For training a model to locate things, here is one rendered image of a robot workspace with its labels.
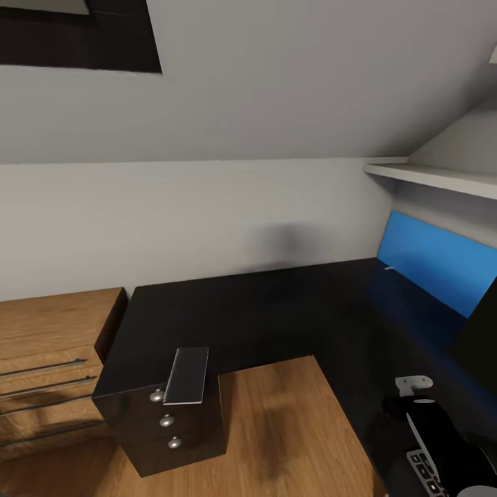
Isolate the keyboard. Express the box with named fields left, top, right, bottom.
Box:
left=407, top=449, right=449, bottom=497

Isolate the monitor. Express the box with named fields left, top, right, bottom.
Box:
left=447, top=277, right=497, bottom=454

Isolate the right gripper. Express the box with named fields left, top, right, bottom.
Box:
left=381, top=394, right=430, bottom=421

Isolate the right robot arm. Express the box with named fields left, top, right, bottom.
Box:
left=381, top=376, right=497, bottom=497

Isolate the notebook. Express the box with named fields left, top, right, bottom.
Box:
left=164, top=347, right=209, bottom=405

